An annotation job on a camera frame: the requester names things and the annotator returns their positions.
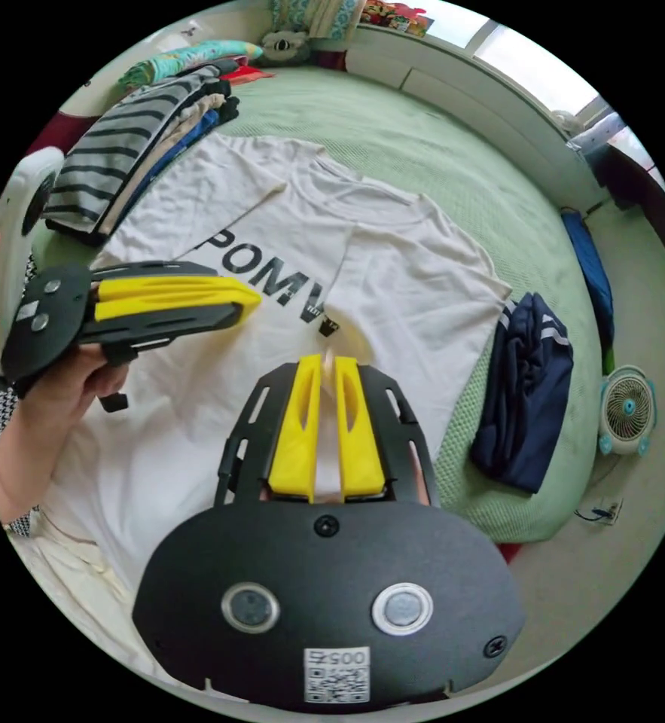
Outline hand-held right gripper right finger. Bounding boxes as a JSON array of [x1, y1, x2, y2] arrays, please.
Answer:
[[334, 356, 387, 502]]

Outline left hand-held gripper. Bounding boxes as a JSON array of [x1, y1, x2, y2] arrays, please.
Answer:
[[1, 260, 263, 414]]

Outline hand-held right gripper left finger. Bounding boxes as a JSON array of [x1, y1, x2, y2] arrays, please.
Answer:
[[267, 354, 324, 505]]

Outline white t-shirt with black print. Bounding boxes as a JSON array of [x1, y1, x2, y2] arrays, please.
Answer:
[[38, 135, 513, 572]]

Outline person's left forearm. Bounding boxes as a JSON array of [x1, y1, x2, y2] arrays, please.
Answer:
[[0, 446, 57, 533]]

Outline person's left hand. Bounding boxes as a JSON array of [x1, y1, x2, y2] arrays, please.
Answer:
[[3, 342, 141, 487]]

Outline pile of clothes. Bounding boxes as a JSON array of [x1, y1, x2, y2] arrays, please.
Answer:
[[44, 63, 243, 248]]

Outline navy trousers with white stripes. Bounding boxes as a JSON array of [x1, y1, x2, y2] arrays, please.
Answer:
[[469, 291, 575, 496]]

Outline teal floral folded blanket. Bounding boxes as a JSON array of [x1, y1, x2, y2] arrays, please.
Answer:
[[118, 40, 265, 89]]

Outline small white and blue fan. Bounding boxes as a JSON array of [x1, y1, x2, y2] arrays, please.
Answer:
[[596, 364, 658, 459]]

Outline grey plush toy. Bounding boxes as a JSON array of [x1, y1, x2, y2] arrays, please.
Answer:
[[260, 29, 313, 66]]

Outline blue folded mat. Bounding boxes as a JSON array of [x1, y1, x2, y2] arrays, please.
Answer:
[[560, 207, 617, 354]]

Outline window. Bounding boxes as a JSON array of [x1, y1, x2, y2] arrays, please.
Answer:
[[470, 20, 602, 117]]

